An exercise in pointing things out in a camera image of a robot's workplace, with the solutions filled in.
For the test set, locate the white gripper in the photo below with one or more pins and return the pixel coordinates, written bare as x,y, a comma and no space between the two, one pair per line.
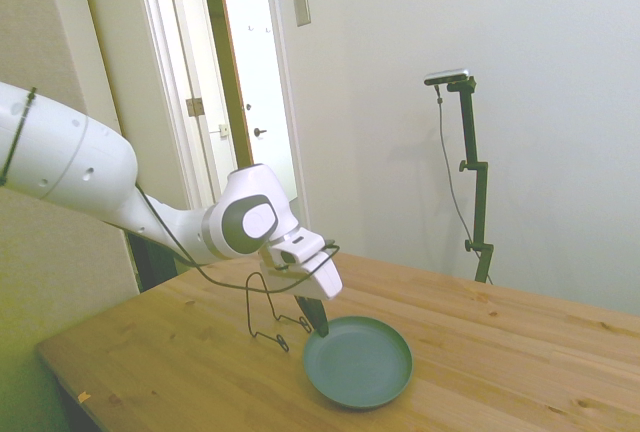
325,279

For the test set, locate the green round plate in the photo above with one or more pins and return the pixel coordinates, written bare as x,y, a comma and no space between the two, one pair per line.
357,367

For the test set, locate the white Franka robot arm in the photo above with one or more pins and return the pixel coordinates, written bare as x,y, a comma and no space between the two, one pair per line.
65,152

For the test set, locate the brass door hinge plate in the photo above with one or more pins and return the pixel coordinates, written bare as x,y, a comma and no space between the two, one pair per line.
195,107

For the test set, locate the white door latch box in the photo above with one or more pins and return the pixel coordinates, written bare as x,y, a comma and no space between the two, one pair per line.
224,130

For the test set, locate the white door brown edge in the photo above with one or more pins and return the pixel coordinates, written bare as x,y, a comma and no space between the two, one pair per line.
260,77

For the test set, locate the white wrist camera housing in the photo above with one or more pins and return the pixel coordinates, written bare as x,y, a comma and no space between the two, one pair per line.
300,249

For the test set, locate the black jointed camera stand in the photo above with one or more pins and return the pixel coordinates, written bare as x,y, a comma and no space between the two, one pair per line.
480,202

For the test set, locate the silver black exterior camera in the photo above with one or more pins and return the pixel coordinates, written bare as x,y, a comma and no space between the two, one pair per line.
447,76

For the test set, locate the white door frame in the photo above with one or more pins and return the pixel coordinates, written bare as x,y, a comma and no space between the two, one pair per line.
155,52

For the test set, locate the grey wall switch plate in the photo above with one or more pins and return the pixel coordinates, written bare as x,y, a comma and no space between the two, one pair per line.
301,8

